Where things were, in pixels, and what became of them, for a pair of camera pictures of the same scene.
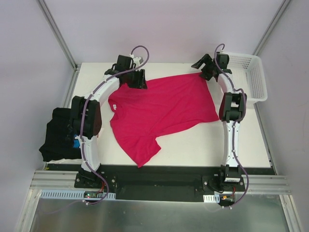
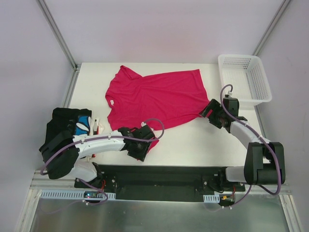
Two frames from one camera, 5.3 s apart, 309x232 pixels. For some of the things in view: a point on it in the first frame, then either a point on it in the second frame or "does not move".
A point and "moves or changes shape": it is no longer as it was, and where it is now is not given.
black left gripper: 136,79 → 144,144
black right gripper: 207,69 → 211,112
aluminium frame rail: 55,180 does not move
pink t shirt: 136,115 moves or changes shape
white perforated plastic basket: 247,75 does not move
